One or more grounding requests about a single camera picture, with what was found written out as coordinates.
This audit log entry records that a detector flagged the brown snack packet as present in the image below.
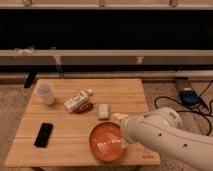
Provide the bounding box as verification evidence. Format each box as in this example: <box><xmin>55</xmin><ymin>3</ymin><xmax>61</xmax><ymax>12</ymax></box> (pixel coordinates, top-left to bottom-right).
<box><xmin>74</xmin><ymin>102</ymin><xmax>93</xmax><ymax>114</ymax></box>

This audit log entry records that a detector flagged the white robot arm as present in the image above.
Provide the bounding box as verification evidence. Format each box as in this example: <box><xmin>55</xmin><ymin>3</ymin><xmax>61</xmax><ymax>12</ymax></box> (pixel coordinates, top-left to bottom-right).
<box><xmin>120</xmin><ymin>107</ymin><xmax>213</xmax><ymax>171</ymax></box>

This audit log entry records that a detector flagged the black smartphone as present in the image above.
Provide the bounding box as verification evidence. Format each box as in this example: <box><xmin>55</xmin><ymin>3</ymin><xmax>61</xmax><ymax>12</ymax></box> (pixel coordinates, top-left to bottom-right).
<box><xmin>34</xmin><ymin>123</ymin><xmax>53</xmax><ymax>147</ymax></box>

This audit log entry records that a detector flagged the blue power adapter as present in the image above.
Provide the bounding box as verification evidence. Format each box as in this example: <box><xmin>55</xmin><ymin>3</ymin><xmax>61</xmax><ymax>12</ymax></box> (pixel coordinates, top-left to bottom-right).
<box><xmin>179</xmin><ymin>88</ymin><xmax>199</xmax><ymax>106</ymax></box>

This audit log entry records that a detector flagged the small white box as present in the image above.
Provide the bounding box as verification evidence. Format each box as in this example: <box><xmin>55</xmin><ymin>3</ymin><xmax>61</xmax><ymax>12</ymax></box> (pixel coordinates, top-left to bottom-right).
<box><xmin>98</xmin><ymin>104</ymin><xmax>109</xmax><ymax>120</ymax></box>

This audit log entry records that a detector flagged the black cable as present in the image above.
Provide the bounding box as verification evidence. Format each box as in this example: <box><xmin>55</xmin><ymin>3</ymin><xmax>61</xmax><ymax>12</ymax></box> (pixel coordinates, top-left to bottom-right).
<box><xmin>153</xmin><ymin>79</ymin><xmax>213</xmax><ymax>137</ymax></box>

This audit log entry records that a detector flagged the orange ceramic bowl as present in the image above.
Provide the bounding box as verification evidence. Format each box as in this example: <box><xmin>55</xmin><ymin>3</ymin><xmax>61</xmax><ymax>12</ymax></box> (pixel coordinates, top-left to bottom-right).
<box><xmin>89</xmin><ymin>122</ymin><xmax>126</xmax><ymax>162</ymax></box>

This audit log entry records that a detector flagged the white plastic cup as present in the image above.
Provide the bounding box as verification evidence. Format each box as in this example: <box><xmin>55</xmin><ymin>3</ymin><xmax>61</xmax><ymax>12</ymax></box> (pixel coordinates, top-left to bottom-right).
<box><xmin>36</xmin><ymin>83</ymin><xmax>55</xmax><ymax>105</ymax></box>

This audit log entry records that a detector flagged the pale yellow sponge piece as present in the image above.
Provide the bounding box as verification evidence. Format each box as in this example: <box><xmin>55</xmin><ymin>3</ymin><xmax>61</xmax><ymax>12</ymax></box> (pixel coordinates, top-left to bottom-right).
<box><xmin>112</xmin><ymin>113</ymin><xmax>128</xmax><ymax>121</ymax></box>

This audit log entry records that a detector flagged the wooden table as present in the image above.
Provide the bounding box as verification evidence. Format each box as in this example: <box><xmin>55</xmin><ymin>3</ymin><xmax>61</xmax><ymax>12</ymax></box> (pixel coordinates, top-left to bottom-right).
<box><xmin>4</xmin><ymin>78</ymin><xmax>161</xmax><ymax>171</ymax></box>

